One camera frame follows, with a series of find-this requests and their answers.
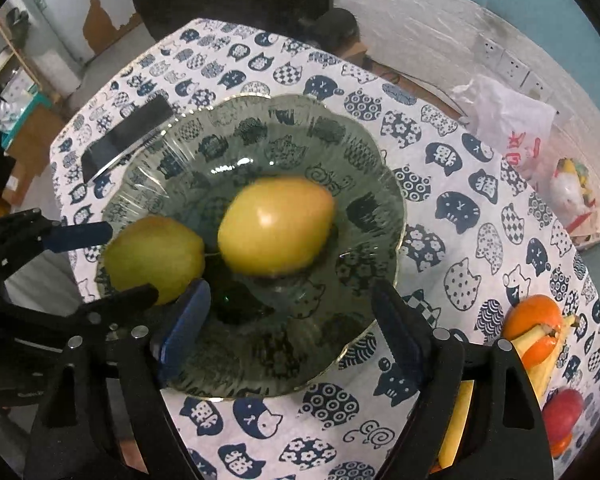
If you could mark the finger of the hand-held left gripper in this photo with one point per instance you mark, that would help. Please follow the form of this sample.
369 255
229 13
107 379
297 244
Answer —
80 236
125 300

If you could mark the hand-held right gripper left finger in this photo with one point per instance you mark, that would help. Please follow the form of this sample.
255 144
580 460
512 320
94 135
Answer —
185 325

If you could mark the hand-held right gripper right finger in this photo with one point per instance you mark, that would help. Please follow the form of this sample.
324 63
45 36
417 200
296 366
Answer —
395 325

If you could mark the yellow-green pear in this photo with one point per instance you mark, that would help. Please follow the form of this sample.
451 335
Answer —
275 225
155 260

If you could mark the clear glass plate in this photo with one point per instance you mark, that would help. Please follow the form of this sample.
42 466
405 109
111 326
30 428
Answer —
290 320

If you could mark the large orange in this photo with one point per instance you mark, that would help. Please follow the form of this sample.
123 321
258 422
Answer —
527 317

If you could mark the red apple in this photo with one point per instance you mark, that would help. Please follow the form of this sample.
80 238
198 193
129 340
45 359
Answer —
565 410

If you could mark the black smartphone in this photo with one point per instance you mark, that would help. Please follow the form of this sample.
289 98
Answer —
125 135

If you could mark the brown cardboard boxes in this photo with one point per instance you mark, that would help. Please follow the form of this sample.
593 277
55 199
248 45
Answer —
30 135

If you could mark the cat print tablecloth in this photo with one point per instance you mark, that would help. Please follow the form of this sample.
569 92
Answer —
430 185

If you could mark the white ribbed panel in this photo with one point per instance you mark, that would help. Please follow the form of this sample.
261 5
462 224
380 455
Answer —
55 72

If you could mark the wooden shelf rack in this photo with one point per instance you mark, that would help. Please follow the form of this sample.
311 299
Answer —
26 61

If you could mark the small tangerine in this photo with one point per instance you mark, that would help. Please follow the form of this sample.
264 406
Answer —
560 447

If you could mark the red and white bag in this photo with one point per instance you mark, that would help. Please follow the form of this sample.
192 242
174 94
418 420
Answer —
570 195

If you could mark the white plastic bag red print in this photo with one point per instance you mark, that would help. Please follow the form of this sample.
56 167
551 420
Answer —
505 115

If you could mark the small cardboard box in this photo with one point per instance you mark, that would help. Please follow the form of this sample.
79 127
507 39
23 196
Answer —
354 51

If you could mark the black round device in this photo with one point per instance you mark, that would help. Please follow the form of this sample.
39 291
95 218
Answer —
335 27

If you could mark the white wall socket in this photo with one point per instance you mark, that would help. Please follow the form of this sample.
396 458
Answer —
510 65
485 47
532 82

